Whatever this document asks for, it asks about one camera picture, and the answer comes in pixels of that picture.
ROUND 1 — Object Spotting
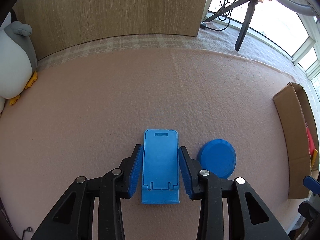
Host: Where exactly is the red cushion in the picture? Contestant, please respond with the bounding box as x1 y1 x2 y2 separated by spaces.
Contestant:
306 126 316 157

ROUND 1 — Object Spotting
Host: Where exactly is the blue phone stand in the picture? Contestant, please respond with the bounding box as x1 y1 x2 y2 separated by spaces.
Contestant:
141 129 236 205

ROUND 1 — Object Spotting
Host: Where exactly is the cardboard box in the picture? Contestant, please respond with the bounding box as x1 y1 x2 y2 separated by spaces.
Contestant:
273 82 319 199

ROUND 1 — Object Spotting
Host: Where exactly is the pink blanket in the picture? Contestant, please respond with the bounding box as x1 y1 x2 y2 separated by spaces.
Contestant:
1 48 299 239

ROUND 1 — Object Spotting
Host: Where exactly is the left penguin plush toy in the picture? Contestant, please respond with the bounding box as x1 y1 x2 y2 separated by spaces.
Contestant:
0 96 6 116

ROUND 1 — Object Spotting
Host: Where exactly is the penguin plush toy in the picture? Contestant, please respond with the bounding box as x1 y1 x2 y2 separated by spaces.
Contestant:
1 10 37 106
0 96 6 116

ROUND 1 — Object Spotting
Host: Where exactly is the right penguin plush toy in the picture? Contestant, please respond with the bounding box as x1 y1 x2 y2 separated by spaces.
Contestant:
1 10 37 106

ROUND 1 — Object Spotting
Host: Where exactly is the plaid bed sheet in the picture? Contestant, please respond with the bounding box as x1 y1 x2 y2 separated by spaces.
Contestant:
38 27 319 95

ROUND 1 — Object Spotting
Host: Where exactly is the light wooden board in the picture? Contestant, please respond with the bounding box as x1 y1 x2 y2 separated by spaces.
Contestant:
13 0 206 59

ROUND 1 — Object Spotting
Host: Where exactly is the ring light black cable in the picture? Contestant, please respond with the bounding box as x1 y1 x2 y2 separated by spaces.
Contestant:
199 0 253 32

